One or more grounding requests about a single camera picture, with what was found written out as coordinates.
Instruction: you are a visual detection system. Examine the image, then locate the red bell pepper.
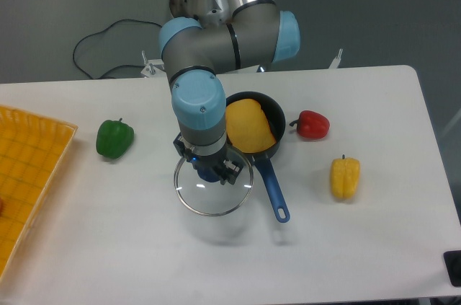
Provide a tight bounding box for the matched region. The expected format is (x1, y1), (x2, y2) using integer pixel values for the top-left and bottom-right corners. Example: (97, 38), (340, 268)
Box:
(289, 110), (330, 140)

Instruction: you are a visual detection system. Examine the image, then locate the glass pot lid blue knob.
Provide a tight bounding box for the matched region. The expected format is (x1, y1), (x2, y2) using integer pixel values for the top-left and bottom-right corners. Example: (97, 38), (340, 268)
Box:
(174, 146), (254, 217)

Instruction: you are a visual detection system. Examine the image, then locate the yellow bell pepper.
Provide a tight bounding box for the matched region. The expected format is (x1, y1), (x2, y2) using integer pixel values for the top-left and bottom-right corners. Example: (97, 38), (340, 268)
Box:
(330, 154), (361, 200)

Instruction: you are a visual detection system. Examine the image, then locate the black cable on floor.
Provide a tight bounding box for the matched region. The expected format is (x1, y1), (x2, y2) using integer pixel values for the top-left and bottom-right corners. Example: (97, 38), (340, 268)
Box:
(72, 18), (165, 80)

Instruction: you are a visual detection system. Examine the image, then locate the yellow plastic basket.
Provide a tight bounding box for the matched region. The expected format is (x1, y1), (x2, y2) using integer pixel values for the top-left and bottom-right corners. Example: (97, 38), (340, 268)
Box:
(1, 105), (78, 275)

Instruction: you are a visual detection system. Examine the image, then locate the dark blue saucepan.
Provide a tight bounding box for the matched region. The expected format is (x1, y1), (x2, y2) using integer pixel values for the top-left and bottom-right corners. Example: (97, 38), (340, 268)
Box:
(226, 92), (290, 223)

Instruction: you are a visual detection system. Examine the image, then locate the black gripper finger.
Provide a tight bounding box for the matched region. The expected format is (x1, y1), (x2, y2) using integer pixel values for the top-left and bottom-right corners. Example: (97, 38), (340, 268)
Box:
(214, 162), (233, 185)
(225, 159), (243, 180)

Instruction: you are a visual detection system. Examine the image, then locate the green bell pepper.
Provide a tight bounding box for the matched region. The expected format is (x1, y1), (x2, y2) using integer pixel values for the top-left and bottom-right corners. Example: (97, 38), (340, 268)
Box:
(95, 118), (135, 159)

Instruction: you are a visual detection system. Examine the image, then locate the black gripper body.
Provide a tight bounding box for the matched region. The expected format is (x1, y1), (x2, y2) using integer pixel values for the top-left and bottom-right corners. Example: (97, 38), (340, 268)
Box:
(173, 133), (229, 179)

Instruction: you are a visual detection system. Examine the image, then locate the yellow food in pot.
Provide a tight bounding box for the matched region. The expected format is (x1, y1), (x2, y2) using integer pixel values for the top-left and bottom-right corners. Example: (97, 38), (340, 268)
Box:
(225, 99), (276, 154)

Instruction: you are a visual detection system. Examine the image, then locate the black device at table corner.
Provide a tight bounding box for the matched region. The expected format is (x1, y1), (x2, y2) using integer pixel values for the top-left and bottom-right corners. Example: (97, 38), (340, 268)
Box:
(443, 250), (461, 288)

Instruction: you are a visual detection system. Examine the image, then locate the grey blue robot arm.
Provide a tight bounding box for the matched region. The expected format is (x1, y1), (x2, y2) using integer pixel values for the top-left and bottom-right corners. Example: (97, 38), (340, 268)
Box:
(158, 0), (300, 183)

